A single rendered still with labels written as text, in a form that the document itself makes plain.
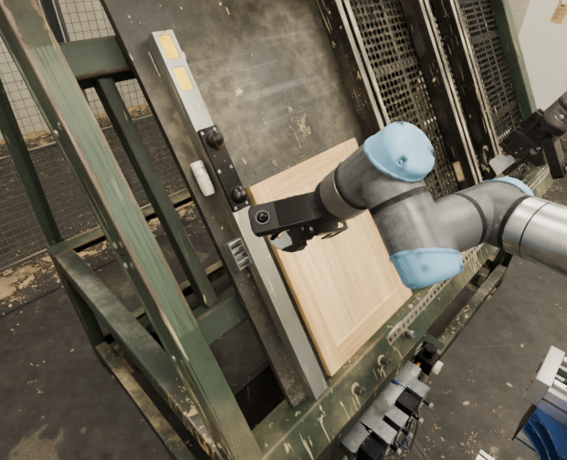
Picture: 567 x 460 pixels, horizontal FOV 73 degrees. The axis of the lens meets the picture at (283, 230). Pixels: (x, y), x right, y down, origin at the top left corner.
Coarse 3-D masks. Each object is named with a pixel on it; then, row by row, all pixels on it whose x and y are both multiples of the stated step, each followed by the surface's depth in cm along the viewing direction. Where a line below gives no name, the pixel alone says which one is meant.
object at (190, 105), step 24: (168, 72) 83; (192, 96) 86; (192, 120) 85; (216, 192) 90; (240, 216) 91; (264, 264) 94; (264, 288) 94; (288, 312) 97; (288, 336) 96; (312, 360) 100; (312, 384) 99
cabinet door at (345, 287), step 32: (320, 160) 111; (256, 192) 96; (288, 192) 102; (352, 224) 117; (288, 256) 101; (320, 256) 108; (352, 256) 116; (384, 256) 125; (320, 288) 107; (352, 288) 115; (384, 288) 123; (320, 320) 106; (352, 320) 114; (384, 320) 122; (320, 352) 105; (352, 352) 112
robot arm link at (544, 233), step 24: (480, 192) 49; (504, 192) 48; (528, 192) 51; (480, 216) 47; (504, 216) 46; (528, 216) 44; (552, 216) 43; (480, 240) 48; (504, 240) 47; (528, 240) 44; (552, 240) 42; (552, 264) 43
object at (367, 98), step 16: (320, 0) 116; (336, 0) 112; (336, 16) 114; (352, 16) 116; (336, 32) 117; (352, 32) 117; (336, 48) 119; (352, 48) 115; (352, 64) 117; (368, 64) 119; (352, 80) 120; (368, 80) 120; (352, 96) 122; (368, 96) 118; (368, 112) 121; (384, 112) 122; (368, 128) 123
